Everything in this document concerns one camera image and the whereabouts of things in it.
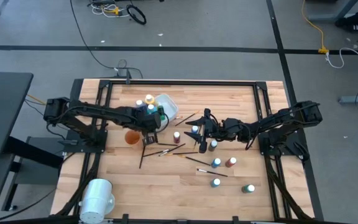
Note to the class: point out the black aluminium table frame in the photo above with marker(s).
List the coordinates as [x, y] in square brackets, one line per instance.
[213, 83]

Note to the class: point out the white cylindrical lamp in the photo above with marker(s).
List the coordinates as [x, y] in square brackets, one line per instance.
[96, 199]

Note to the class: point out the small dark blue paint bottle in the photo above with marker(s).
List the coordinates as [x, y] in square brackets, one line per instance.
[194, 128]

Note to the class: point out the thin paintbrush orange tip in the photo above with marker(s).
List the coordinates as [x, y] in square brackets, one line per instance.
[186, 119]

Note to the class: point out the small turquoise paint bottle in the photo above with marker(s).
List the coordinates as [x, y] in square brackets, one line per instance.
[216, 182]

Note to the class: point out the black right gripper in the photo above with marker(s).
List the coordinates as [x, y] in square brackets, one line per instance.
[219, 129]

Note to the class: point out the black paintbrush orange ferrule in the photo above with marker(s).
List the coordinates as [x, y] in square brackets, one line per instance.
[142, 157]

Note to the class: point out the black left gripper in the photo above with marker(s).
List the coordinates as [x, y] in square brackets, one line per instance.
[149, 137]

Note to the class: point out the small maroon paint bottle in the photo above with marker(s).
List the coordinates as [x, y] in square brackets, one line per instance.
[176, 136]

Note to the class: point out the long black paintbrush yellow ferrule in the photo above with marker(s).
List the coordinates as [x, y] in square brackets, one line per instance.
[197, 161]

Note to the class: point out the black paintbrush white bristles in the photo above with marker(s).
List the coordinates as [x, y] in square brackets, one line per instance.
[210, 172]

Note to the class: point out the orange plastic cup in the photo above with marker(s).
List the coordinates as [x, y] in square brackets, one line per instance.
[131, 138]

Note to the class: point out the grey side table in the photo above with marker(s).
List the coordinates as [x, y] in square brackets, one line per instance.
[2, 112]

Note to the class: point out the small black paint bottle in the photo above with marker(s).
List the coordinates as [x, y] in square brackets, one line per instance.
[212, 145]

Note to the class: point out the small red paint bottle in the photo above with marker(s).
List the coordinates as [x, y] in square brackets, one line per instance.
[231, 161]

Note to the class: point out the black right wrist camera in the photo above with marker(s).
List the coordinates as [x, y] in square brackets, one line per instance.
[203, 146]

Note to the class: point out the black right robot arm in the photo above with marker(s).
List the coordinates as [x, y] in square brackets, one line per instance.
[275, 121]

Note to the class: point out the large yellow paint bottle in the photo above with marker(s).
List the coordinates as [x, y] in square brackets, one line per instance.
[149, 99]

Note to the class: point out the large teal paint bottle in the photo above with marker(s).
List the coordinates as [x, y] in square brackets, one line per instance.
[151, 108]

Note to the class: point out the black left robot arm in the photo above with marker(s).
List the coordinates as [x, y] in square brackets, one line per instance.
[98, 110]

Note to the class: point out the large periwinkle paint bottle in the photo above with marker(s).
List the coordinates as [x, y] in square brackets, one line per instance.
[139, 103]

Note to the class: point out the grey desk leg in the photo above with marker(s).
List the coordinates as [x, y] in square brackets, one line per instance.
[322, 17]

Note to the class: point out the white plastic caddy bin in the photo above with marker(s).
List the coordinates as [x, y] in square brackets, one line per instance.
[169, 107]

